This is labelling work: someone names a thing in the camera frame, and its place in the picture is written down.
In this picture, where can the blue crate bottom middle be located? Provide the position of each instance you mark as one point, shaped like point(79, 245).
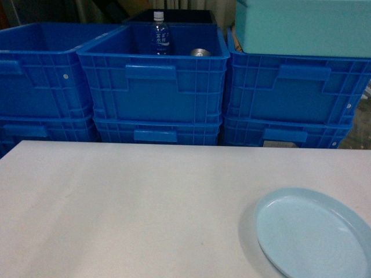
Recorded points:
point(144, 132)

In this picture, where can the blue crate top middle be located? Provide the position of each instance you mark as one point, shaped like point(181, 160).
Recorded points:
point(129, 82)

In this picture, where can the teal plastic box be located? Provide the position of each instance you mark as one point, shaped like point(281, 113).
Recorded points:
point(304, 28)

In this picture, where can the blue crate bottom left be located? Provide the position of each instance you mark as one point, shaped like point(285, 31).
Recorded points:
point(16, 129)

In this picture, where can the blue crate top right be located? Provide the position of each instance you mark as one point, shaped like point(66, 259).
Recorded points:
point(301, 89)

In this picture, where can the light blue oval tray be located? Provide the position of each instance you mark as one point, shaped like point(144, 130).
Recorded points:
point(304, 233)

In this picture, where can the dark blue rear crate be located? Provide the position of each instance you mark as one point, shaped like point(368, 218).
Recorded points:
point(176, 16)

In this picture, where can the silver metal can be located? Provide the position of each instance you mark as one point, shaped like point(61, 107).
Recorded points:
point(199, 52)

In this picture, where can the clear water bottle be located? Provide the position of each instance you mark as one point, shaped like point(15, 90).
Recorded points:
point(159, 34)

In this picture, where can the blue crate top left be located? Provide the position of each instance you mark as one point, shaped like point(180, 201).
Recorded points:
point(41, 74)

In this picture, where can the blue crate bottom right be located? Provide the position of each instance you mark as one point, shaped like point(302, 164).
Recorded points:
point(254, 133)

